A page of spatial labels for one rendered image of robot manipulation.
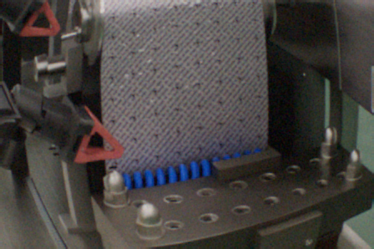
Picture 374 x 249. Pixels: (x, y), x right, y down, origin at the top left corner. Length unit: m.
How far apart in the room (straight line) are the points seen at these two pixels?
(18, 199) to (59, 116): 0.34
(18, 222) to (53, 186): 0.17
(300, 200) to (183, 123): 0.21
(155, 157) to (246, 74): 0.16
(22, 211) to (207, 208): 0.39
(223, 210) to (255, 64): 0.22
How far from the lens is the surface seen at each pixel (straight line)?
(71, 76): 1.10
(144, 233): 0.94
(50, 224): 1.22
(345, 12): 1.03
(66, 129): 1.01
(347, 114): 1.42
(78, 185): 1.17
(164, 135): 1.09
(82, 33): 1.03
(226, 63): 1.09
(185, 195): 1.04
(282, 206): 1.00
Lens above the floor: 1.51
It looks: 23 degrees down
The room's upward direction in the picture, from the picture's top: 1 degrees counter-clockwise
